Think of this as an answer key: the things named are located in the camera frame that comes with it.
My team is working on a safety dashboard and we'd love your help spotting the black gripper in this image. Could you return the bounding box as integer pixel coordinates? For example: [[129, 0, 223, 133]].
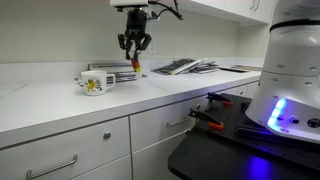
[[117, 8, 153, 62]]

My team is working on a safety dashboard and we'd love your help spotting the orange and white marker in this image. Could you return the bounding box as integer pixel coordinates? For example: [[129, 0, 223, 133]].
[[130, 57, 143, 80]]

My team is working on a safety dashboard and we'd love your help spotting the stack of books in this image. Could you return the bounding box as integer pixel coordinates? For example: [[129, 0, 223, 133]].
[[74, 62, 148, 84]]

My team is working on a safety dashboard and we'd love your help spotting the open magazine stack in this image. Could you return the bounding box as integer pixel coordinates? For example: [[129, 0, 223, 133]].
[[151, 58, 221, 76]]

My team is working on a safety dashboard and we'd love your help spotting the white mug with cartoon print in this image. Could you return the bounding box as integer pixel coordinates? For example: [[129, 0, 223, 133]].
[[80, 70, 117, 97]]

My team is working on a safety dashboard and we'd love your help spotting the dark flat tablet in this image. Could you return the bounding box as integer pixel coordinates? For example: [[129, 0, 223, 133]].
[[218, 65, 252, 74]]

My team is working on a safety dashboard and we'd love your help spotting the white base cabinet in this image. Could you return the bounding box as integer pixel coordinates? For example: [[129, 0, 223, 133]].
[[0, 79, 262, 180]]

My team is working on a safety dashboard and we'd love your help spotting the black perforated robot table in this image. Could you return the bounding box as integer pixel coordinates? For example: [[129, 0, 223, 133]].
[[167, 92, 320, 180]]

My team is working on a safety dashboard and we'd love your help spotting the white wall outlet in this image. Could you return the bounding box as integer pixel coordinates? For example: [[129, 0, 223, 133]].
[[148, 40, 157, 55]]

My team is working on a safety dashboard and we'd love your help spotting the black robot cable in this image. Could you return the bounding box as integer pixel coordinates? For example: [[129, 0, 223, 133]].
[[148, 0, 184, 21]]

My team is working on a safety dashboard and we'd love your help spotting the silver drawer handle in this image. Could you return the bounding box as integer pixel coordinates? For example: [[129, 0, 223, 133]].
[[26, 153, 79, 180], [166, 117, 189, 129]]

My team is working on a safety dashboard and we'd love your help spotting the black clamp with orange handle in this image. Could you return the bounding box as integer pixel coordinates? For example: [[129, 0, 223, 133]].
[[188, 108, 225, 131], [205, 92, 234, 107]]

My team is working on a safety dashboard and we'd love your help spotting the white wall cabinet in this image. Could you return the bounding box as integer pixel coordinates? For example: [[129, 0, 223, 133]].
[[176, 0, 278, 27]]

